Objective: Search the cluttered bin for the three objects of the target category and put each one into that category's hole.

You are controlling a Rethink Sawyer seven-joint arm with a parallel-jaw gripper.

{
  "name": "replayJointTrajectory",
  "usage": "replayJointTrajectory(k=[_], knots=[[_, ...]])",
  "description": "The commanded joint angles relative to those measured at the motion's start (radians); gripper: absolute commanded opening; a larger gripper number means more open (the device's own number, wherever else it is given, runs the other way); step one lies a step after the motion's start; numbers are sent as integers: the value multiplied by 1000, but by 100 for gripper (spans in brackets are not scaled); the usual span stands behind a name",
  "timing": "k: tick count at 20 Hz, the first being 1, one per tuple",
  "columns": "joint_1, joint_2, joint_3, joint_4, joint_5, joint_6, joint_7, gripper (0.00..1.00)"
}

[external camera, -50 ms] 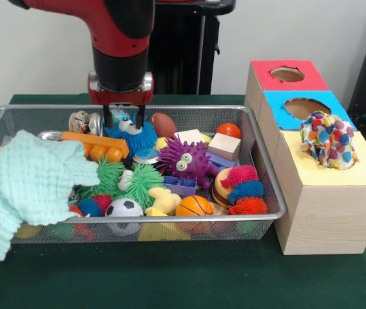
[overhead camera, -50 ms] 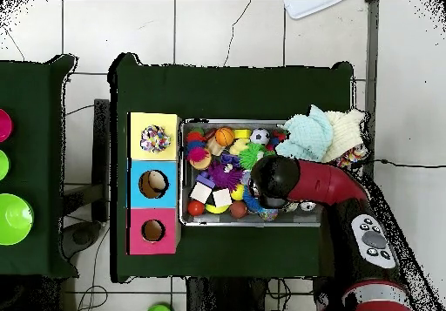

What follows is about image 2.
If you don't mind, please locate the blue spiky toy with eyes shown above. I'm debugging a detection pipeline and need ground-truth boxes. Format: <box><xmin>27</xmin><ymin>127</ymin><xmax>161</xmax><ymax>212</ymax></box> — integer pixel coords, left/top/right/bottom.
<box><xmin>242</xmin><ymin>185</ymin><xmax>262</xmax><ymax>214</ymax></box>

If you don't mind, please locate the polka dot cloth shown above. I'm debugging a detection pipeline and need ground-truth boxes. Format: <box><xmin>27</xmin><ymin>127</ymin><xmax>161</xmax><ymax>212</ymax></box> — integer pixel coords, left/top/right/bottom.
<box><xmin>334</xmin><ymin>143</ymin><xmax>368</xmax><ymax>169</ymax></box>
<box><xmin>139</xmin><ymin>125</ymin><xmax>172</xmax><ymax>153</ymax></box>

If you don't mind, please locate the mint green cloth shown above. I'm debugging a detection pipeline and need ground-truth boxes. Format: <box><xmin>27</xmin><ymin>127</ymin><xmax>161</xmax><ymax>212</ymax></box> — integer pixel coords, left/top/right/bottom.
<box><xmin>274</xmin><ymin>104</ymin><xmax>335</xmax><ymax>163</ymax></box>

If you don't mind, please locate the shallow silver mesh bin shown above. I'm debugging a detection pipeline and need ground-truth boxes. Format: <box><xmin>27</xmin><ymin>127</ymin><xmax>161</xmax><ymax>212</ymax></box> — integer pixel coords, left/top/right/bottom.
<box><xmin>178</xmin><ymin>118</ymin><xmax>324</xmax><ymax>227</ymax></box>

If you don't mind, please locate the wooden box with three holes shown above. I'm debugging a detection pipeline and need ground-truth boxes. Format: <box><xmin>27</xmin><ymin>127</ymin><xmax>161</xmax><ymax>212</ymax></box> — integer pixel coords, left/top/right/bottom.
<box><xmin>125</xmin><ymin>112</ymin><xmax>182</xmax><ymax>256</ymax></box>

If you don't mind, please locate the purple spiky toy with eyes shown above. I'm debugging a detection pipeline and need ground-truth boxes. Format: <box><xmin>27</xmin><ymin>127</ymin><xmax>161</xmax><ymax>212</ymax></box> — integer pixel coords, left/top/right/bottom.
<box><xmin>207</xmin><ymin>160</ymin><xmax>244</xmax><ymax>191</ymax></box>

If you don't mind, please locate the orange mini basketball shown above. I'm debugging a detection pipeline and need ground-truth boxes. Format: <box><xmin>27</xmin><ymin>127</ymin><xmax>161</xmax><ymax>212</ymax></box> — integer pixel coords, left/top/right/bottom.
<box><xmin>214</xmin><ymin>126</ymin><xmax>237</xmax><ymax>148</ymax></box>

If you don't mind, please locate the green spiky rubber ball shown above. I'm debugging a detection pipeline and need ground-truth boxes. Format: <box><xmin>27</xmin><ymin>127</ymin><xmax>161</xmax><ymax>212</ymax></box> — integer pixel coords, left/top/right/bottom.
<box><xmin>238</xmin><ymin>142</ymin><xmax>267</xmax><ymax>171</ymax></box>

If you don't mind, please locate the multicolour spiky caterpillar toy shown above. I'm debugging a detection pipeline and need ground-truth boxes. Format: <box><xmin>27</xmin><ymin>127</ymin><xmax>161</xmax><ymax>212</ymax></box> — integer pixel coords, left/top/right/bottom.
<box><xmin>184</xmin><ymin>125</ymin><xmax>213</xmax><ymax>170</ymax></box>

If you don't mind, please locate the wooden cube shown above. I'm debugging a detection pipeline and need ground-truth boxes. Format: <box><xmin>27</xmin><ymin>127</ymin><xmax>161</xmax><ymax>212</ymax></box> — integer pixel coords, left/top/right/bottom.
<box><xmin>190</xmin><ymin>181</ymin><xmax>213</xmax><ymax>204</ymax></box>

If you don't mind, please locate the small soccer ball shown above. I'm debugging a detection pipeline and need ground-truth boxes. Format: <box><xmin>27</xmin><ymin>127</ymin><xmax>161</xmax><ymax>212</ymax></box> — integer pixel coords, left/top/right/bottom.
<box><xmin>249</xmin><ymin>127</ymin><xmax>272</xmax><ymax>146</ymax></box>

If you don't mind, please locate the red ball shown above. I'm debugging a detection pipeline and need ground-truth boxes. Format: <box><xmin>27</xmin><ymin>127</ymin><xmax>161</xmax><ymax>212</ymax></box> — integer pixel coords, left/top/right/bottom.
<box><xmin>186</xmin><ymin>199</ymin><xmax>206</xmax><ymax>218</ymax></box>

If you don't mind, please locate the dark green tablecloth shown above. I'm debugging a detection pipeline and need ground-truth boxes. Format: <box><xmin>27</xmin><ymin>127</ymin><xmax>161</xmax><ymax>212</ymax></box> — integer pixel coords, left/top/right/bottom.
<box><xmin>0</xmin><ymin>54</ymin><xmax>78</xmax><ymax>279</ymax></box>
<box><xmin>109</xmin><ymin>52</ymin><xmax>355</xmax><ymax>286</ymax></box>

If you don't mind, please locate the black stand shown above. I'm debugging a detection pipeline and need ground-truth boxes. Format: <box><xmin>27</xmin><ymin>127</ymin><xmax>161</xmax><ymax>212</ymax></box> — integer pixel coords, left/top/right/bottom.
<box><xmin>62</xmin><ymin>98</ymin><xmax>112</xmax><ymax>223</ymax></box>

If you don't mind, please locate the grey rounded stand foot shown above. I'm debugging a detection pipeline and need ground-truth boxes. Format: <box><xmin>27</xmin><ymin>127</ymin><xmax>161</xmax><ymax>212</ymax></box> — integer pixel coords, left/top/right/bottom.
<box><xmin>60</xmin><ymin>220</ymin><xmax>103</xmax><ymax>260</ymax></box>

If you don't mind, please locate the white tray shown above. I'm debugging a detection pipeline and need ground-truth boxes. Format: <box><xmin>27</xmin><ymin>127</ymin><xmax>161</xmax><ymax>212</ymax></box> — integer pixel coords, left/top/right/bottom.
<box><xmin>283</xmin><ymin>0</ymin><xmax>346</xmax><ymax>20</ymax></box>

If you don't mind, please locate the large green bowl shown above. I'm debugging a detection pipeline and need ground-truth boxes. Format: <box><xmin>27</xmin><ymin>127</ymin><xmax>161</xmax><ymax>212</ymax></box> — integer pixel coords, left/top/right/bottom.
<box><xmin>0</xmin><ymin>193</ymin><xmax>35</xmax><ymax>247</ymax></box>

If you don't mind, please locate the small green bowl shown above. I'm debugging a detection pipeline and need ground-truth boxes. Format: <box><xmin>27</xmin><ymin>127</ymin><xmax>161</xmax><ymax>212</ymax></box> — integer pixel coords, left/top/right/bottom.
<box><xmin>0</xmin><ymin>149</ymin><xmax>10</xmax><ymax>182</ymax></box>

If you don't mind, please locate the pink bowl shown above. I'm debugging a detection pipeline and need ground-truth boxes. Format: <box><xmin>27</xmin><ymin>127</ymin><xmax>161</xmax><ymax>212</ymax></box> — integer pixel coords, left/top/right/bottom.
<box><xmin>0</xmin><ymin>108</ymin><xmax>14</xmax><ymax>144</ymax></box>

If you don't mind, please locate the black power cable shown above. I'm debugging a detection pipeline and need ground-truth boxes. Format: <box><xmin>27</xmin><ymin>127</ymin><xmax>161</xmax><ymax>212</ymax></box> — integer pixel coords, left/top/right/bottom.
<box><xmin>367</xmin><ymin>158</ymin><xmax>446</xmax><ymax>170</ymax></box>

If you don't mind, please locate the grey metal post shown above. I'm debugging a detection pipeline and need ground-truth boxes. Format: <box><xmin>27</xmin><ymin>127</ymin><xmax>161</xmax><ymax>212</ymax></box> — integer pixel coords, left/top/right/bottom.
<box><xmin>362</xmin><ymin>0</ymin><xmax>380</xmax><ymax>183</ymax></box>

